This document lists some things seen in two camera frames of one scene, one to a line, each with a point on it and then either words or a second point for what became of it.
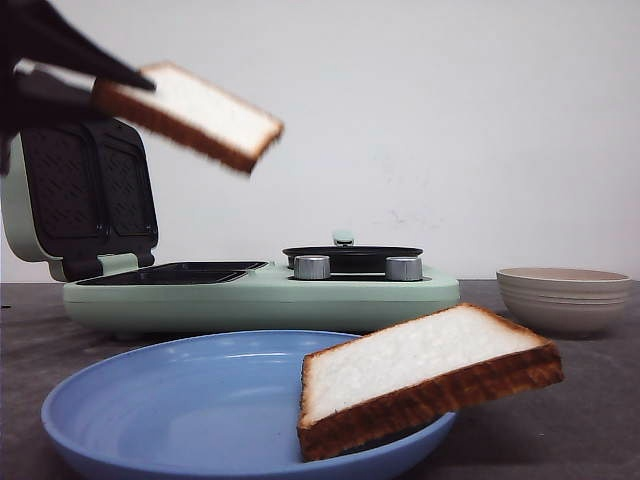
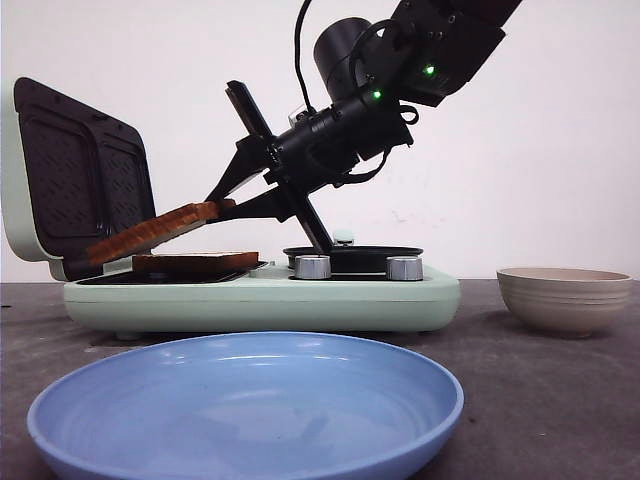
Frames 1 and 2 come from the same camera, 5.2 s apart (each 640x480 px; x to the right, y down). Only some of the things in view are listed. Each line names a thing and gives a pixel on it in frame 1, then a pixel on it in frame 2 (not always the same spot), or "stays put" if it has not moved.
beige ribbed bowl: x=564 y=301 stays put
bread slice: x=360 y=391 -> x=153 y=232
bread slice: x=186 y=108 -> x=194 y=263
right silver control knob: x=403 y=268 stays put
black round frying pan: x=346 y=257 stays put
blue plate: x=208 y=406 stays put
